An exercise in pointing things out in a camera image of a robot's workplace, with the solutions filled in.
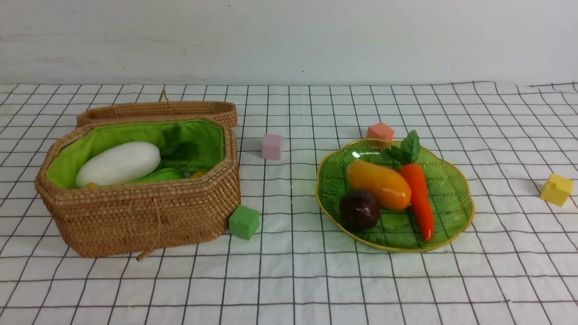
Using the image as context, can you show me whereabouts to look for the orange carrot with leaves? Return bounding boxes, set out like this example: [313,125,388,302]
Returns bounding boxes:
[380,130,434,242]

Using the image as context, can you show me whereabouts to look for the pink foam cube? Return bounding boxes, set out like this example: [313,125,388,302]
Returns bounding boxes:
[261,134,284,161]

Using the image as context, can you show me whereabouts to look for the orange foam cube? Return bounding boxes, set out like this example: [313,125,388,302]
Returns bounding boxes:
[366,123,395,142]

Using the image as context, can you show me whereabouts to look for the dark purple passion fruit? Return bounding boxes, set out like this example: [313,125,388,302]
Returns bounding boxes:
[339,190,381,231]

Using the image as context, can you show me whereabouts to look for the white black grid tablecloth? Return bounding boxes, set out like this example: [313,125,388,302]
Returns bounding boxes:
[0,82,577,325]

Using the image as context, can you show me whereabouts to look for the green glass leaf plate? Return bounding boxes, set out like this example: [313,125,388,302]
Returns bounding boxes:
[316,139,475,253]

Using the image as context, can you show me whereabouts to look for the orange yellow mango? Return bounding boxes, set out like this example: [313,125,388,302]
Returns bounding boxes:
[345,160,412,210]

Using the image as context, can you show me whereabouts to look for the woven wicker basket lid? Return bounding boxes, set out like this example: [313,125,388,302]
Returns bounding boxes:
[76,90,238,128]

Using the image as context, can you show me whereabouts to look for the yellow foam cube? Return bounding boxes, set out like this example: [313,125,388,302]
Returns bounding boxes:
[540,173,574,206]

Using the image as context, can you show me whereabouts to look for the green foam cube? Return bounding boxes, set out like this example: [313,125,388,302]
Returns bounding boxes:
[229,205,261,241]

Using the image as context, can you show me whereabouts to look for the woven wicker basket green lining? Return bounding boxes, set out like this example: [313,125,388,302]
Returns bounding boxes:
[34,116,241,258]

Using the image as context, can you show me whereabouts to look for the white radish with leaves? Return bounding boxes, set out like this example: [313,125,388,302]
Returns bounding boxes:
[75,127,200,188]

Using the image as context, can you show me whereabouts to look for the green cucumber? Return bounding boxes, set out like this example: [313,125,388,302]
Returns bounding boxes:
[128,168,185,184]

